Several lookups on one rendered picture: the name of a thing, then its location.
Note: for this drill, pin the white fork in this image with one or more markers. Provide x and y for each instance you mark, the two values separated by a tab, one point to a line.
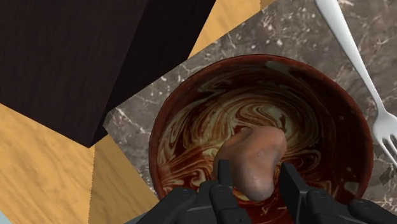
356	59

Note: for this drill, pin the brown potato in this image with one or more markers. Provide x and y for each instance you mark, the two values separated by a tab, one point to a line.
252	161

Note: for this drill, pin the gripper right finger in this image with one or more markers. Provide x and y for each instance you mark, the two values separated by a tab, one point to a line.
305	198

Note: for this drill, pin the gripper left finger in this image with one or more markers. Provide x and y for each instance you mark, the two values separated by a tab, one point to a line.
221	195

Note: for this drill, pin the red swirl-patterned bowl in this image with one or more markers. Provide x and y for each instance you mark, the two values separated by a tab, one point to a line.
235	102

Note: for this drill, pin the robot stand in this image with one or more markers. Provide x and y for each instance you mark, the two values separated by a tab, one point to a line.
71	56

